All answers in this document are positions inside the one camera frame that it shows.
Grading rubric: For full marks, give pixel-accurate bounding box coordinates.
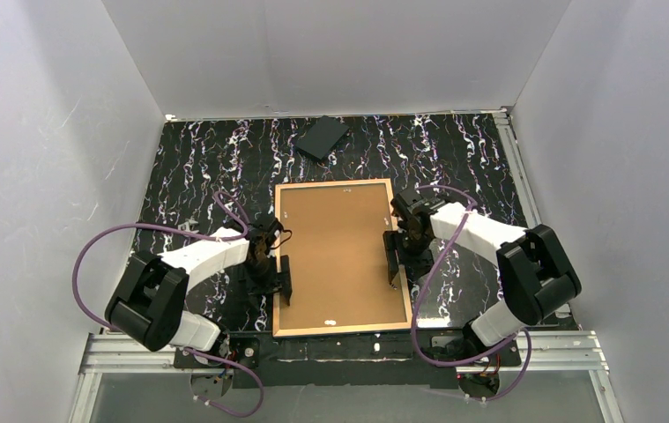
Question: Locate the light wooden picture frame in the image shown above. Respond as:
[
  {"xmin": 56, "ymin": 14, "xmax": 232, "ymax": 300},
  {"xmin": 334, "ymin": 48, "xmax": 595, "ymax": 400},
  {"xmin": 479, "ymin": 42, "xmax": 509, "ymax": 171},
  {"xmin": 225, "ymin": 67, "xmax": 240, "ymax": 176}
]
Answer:
[{"xmin": 271, "ymin": 177, "xmax": 414, "ymax": 338}]

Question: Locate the brown cardboard backing board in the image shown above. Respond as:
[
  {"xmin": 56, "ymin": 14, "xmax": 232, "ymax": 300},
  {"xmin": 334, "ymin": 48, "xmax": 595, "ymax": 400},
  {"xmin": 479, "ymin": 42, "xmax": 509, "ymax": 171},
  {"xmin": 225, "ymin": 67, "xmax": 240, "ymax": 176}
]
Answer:
[{"xmin": 272, "ymin": 179, "xmax": 412, "ymax": 338}]

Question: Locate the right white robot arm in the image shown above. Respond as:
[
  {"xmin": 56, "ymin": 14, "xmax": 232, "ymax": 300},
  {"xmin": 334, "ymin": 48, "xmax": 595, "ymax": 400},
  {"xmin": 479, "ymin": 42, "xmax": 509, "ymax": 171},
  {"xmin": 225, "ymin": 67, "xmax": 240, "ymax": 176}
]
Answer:
[{"xmin": 383, "ymin": 189, "xmax": 582, "ymax": 362}]

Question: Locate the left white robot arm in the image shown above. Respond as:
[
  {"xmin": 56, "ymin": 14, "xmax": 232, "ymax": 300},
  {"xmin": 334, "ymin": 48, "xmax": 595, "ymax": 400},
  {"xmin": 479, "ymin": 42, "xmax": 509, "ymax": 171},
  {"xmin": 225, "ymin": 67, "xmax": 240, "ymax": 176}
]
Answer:
[{"xmin": 105, "ymin": 215, "xmax": 292, "ymax": 358}]

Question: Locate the black foam block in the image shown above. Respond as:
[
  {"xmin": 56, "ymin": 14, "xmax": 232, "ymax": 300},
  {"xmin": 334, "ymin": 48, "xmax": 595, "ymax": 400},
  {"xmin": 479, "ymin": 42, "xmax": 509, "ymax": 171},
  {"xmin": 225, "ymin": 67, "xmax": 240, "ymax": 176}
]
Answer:
[{"xmin": 294, "ymin": 116, "xmax": 350, "ymax": 162}]

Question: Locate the small metal bracket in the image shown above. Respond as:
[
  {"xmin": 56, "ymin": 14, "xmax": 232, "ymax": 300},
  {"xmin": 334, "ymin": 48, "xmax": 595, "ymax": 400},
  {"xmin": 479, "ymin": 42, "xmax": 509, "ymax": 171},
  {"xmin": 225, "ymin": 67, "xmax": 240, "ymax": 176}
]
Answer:
[{"xmin": 177, "ymin": 219, "xmax": 198, "ymax": 234}]

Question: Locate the black mounting base plate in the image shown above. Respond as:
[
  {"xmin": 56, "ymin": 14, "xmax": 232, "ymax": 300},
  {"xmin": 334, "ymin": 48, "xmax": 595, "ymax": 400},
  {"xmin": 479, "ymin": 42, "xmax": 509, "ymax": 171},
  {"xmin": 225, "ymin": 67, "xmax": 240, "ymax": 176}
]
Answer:
[{"xmin": 173, "ymin": 326, "xmax": 522, "ymax": 391}]

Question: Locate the aluminium rail right side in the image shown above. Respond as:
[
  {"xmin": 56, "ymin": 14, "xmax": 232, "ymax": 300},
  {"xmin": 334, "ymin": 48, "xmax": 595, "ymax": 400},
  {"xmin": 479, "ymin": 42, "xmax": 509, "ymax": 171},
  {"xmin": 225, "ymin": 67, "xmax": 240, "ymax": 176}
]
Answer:
[{"xmin": 492, "ymin": 110, "xmax": 542, "ymax": 227}]

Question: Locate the aluminium rail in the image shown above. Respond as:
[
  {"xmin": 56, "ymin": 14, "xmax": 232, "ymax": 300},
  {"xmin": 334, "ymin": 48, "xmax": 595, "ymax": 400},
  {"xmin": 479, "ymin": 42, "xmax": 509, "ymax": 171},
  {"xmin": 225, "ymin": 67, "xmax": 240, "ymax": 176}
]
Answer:
[
  {"xmin": 68, "ymin": 330, "xmax": 623, "ymax": 422},
  {"xmin": 492, "ymin": 110, "xmax": 542, "ymax": 227}
]

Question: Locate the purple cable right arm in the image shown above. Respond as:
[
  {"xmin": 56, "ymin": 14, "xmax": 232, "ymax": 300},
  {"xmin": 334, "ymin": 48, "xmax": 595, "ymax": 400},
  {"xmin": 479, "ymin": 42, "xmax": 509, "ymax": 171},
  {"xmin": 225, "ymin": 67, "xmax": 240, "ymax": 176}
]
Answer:
[{"xmin": 411, "ymin": 184, "xmax": 534, "ymax": 404}]

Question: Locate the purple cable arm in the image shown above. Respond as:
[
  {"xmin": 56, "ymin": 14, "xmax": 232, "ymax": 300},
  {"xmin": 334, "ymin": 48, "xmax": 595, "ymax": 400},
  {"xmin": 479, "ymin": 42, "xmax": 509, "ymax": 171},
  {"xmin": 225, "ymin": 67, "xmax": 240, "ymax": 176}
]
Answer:
[
  {"xmin": 411, "ymin": 184, "xmax": 534, "ymax": 404},
  {"xmin": 71, "ymin": 190, "xmax": 265, "ymax": 419}
]

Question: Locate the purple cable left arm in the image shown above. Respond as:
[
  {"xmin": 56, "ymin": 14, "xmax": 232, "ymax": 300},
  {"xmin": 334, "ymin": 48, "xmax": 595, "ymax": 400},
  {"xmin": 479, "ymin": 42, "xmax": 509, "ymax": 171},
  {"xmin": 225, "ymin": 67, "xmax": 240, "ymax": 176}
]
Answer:
[{"xmin": 71, "ymin": 190, "xmax": 265, "ymax": 419}]

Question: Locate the aluminium rail front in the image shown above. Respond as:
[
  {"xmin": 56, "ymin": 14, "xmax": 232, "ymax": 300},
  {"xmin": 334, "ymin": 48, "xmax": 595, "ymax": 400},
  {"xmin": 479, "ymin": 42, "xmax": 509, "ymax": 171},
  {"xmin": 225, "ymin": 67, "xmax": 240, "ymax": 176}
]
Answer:
[{"xmin": 68, "ymin": 330, "xmax": 623, "ymax": 422}]

